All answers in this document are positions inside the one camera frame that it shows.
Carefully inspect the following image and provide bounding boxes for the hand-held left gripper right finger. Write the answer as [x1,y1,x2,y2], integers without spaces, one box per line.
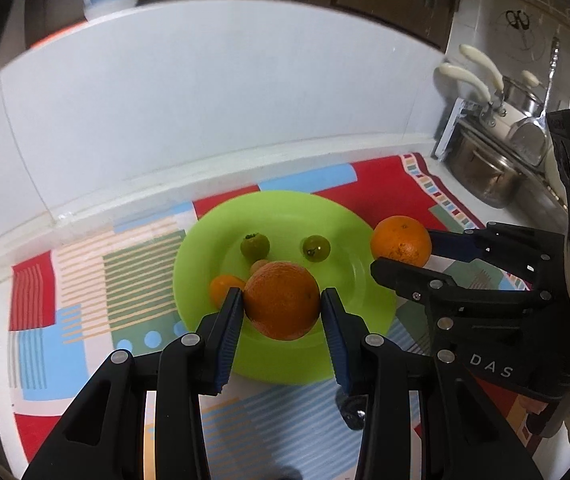
[320,287,540,480]

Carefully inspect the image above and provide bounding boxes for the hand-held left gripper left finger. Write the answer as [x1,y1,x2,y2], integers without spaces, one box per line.
[22,287,244,480]

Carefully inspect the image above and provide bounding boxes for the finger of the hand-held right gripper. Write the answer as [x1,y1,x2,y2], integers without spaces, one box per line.
[371,257,553,328]
[427,222,566,286]

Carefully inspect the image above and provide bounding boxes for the large orange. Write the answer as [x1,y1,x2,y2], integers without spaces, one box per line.
[370,215,433,268]
[243,261,320,342]

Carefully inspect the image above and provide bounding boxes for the yellow-orange mandarin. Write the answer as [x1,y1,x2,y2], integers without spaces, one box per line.
[209,274,247,311]

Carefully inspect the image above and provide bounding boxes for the green fruit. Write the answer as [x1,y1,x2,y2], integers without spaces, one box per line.
[240,232,270,262]
[302,235,331,262]

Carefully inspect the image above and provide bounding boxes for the green plate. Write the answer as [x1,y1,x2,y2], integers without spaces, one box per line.
[173,191,397,386]

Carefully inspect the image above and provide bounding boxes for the dark plum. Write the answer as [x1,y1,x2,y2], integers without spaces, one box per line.
[336,392,368,430]

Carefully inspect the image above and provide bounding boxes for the large steel pot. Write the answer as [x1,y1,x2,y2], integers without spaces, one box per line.
[445,127,524,209]

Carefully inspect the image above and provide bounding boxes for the colourful patchwork table mat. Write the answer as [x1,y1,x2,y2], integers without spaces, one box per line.
[7,152,570,480]

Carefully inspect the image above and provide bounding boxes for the steel dish rack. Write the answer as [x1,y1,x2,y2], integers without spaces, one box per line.
[433,97,568,221]

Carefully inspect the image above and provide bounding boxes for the white kettle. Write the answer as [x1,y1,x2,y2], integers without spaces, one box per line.
[544,147,568,196]

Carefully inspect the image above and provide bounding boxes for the steel spatula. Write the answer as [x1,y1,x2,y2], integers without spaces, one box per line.
[507,37,562,166]

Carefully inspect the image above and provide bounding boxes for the small steel pot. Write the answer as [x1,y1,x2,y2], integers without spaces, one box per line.
[502,70,548,118]

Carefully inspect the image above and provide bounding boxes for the black scissors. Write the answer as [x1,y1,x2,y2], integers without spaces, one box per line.
[506,9,530,33]

